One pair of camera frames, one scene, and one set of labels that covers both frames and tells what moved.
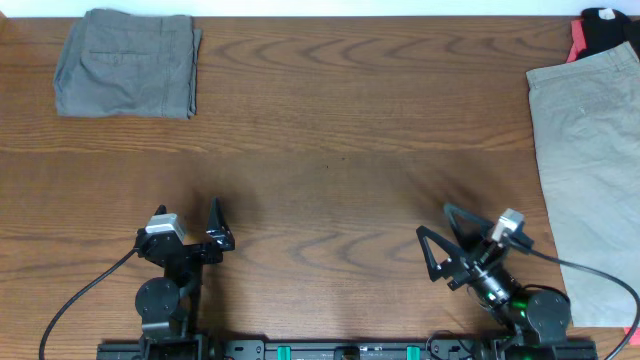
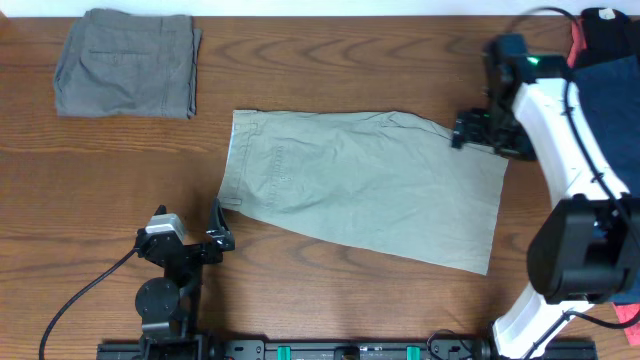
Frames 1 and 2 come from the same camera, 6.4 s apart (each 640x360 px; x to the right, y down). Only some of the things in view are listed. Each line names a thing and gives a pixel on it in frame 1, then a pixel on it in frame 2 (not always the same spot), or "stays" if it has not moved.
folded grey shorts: (115, 63) stays
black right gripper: (467, 242) to (470, 129)
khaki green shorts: (586, 120) to (385, 181)
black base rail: (435, 349) stays
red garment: (579, 43) stays
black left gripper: (219, 234) stays
